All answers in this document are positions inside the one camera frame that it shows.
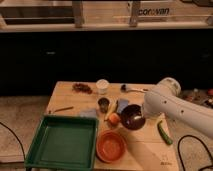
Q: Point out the dark brown bowl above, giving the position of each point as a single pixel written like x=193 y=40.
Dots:
x=132 y=118

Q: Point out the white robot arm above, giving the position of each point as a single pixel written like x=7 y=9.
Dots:
x=163 y=98

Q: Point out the green plastic tray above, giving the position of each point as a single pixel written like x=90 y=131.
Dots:
x=63 y=143

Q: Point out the white plastic cup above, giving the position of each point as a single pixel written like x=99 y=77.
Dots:
x=102 y=86

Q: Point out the yellow banana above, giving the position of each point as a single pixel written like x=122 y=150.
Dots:
x=111 y=110

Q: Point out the blue sponge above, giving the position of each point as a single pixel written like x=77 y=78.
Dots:
x=122 y=103

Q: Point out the bunch of dark grapes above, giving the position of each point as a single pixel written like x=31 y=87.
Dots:
x=80 y=87

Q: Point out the clear plastic bag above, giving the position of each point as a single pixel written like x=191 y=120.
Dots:
x=89 y=113

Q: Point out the orange fruit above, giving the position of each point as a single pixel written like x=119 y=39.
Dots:
x=114 y=119

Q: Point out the wooden stick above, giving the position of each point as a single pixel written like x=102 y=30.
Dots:
x=61 y=109

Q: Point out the orange bowl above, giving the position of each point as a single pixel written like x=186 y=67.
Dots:
x=110 y=146

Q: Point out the green cucumber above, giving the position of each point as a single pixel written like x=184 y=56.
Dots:
x=163 y=134

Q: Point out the wooden crate with logo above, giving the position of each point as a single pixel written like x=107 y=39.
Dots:
x=99 y=15

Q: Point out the black handled brush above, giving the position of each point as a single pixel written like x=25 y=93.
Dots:
x=127 y=88

